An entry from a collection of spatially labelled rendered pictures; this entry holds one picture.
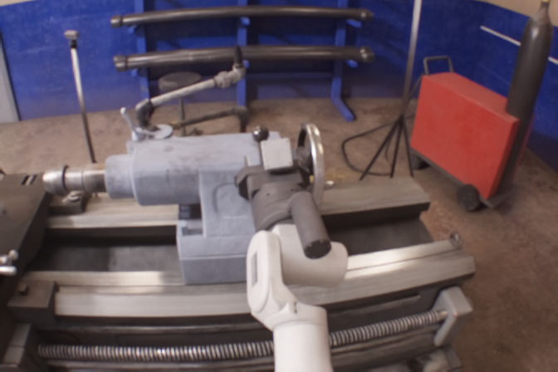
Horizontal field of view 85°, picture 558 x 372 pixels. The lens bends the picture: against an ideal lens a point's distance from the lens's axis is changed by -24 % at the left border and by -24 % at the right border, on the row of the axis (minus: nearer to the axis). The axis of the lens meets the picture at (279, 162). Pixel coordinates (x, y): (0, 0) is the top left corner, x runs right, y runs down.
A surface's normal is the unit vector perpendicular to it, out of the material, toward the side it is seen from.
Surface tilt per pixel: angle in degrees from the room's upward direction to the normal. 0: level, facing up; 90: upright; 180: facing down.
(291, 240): 20
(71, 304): 36
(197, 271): 90
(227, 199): 76
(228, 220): 67
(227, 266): 90
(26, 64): 90
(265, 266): 30
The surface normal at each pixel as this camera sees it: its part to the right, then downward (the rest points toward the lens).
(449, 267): 0.12, -0.38
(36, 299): 0.04, -0.85
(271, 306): -0.42, 0.18
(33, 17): 0.17, 0.53
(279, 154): 0.11, 0.04
